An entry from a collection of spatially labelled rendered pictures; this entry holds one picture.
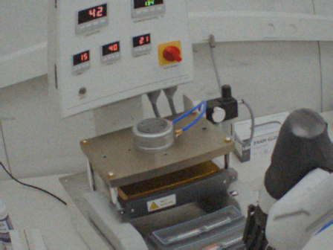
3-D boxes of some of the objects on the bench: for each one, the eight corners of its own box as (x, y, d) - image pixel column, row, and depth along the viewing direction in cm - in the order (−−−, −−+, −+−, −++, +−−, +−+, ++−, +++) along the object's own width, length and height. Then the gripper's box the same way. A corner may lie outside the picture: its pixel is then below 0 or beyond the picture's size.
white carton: (228, 145, 197) (228, 122, 194) (287, 130, 202) (287, 110, 199) (241, 163, 187) (241, 140, 184) (299, 146, 192) (299, 126, 188)
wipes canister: (-2, 231, 160) (-16, 196, 153) (16, 231, 162) (3, 194, 155) (-1, 245, 153) (-15, 210, 146) (19, 246, 154) (5, 209, 147)
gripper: (244, 182, 95) (215, 255, 112) (276, 234, 87) (240, 291, 104) (280, 166, 97) (247, 241, 114) (308, 216, 90) (270, 277, 107)
